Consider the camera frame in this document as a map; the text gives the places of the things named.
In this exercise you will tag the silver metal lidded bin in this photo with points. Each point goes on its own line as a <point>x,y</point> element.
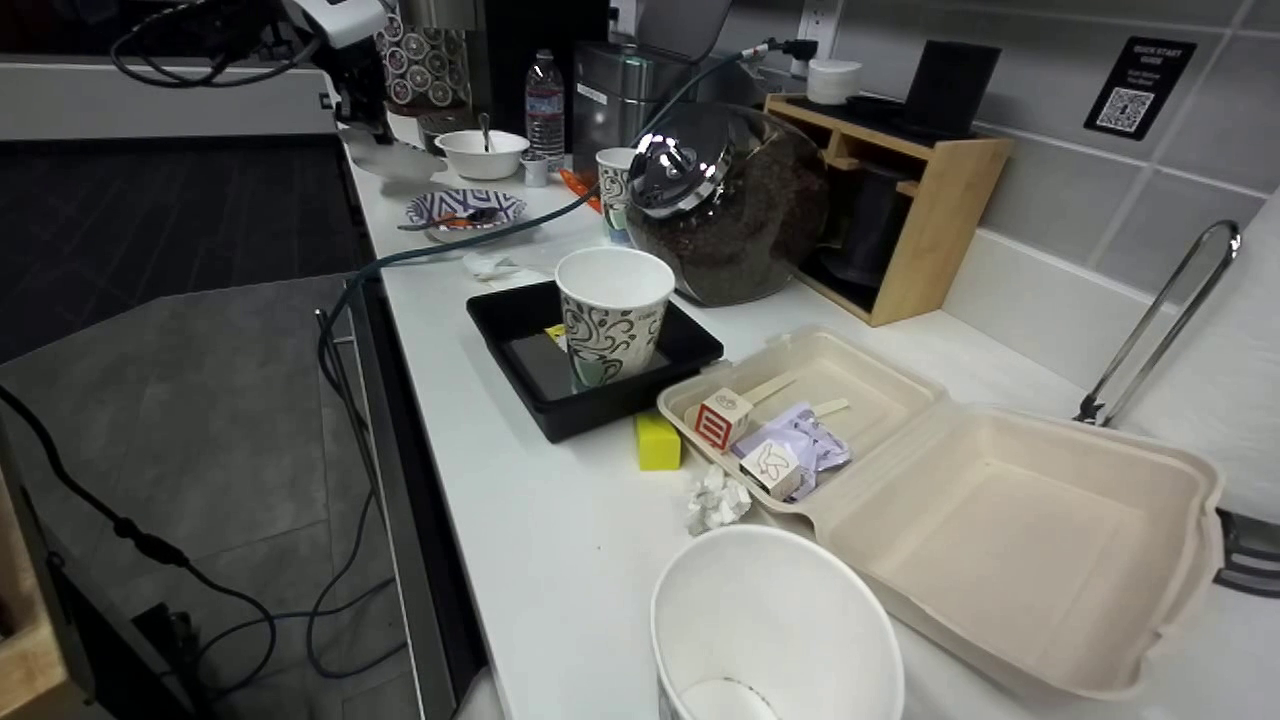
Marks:
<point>614,95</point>

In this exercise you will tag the black plastic tray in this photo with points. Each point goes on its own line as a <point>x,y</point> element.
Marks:
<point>570,389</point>

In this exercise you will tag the red white sugar packet box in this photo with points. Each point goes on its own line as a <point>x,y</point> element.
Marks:
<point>720,418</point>

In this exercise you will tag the small white cup on organizer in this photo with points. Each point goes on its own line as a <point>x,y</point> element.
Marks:
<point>835,83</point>

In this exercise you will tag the blue patterned paper plate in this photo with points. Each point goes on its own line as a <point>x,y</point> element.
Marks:
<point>452,213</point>

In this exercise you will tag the metal spoon in bowl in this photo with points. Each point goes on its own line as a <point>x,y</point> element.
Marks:
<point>486,130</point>

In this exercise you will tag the large white paper cup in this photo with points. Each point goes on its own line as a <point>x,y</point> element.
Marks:
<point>765,626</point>

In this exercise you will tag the white ceramic bowl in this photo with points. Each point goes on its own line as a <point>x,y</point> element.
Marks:
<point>471,163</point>

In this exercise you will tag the patterned cup in tray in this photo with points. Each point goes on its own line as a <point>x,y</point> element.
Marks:
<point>614,308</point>

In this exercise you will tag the beige clamshell takeout container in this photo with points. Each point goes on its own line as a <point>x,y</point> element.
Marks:
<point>1051,556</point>

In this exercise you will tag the orange pen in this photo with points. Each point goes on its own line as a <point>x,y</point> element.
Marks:
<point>578,187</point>

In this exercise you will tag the QR code wall sign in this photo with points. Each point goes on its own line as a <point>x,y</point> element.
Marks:
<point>1137,86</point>

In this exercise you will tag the yellow sponge block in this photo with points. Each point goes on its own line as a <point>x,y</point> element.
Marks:
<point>658,443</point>

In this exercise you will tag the clear plastic water bottle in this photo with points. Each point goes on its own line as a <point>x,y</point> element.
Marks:
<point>547,107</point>

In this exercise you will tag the wooden condiment organizer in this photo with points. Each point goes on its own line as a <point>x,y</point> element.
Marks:
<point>900,209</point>

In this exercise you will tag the patterned paper cup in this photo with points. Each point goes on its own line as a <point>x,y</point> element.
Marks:
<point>614,189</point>

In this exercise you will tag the crumpled white wrapper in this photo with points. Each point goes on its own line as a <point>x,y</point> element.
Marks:
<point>718,501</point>

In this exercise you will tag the purple tea packets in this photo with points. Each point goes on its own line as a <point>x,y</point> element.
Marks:
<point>793,453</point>

